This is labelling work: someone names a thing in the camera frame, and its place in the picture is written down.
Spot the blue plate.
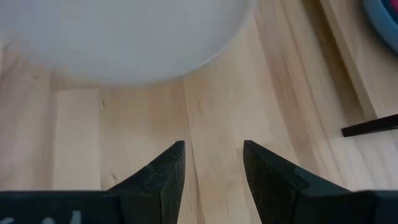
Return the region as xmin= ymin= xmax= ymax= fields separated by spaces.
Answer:
xmin=362 ymin=0 xmax=398 ymax=54

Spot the black metal rack frame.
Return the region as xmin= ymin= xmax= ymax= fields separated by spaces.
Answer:
xmin=310 ymin=0 xmax=398 ymax=138

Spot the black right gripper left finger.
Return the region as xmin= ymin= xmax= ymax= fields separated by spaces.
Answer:
xmin=107 ymin=140 xmax=187 ymax=224

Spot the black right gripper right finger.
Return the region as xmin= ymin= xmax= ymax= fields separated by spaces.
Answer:
xmin=243 ymin=139 xmax=352 ymax=224

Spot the light grey plate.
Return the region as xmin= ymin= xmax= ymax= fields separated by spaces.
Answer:
xmin=0 ymin=0 xmax=253 ymax=85

